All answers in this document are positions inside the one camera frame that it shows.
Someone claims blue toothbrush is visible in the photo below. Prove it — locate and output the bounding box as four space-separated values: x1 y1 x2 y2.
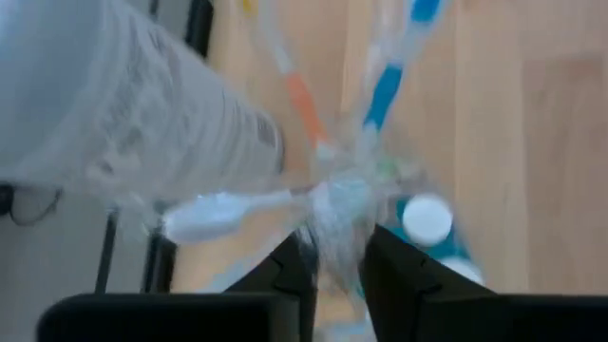
353 0 446 148

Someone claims purple toothbrush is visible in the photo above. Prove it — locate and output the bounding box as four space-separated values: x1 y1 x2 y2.
161 173 381 291

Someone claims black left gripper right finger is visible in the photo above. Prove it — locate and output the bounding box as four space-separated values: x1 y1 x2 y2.
358 223 608 342

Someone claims white wipes canister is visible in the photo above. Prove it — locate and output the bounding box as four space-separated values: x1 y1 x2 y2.
0 0 289 205

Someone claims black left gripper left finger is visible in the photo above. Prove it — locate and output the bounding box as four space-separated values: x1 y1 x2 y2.
36 231 319 342

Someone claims orange toothbrush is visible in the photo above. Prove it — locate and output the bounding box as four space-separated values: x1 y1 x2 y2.
263 18 339 162

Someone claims green toothbrush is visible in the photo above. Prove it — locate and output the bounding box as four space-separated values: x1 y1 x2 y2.
374 156 419 184

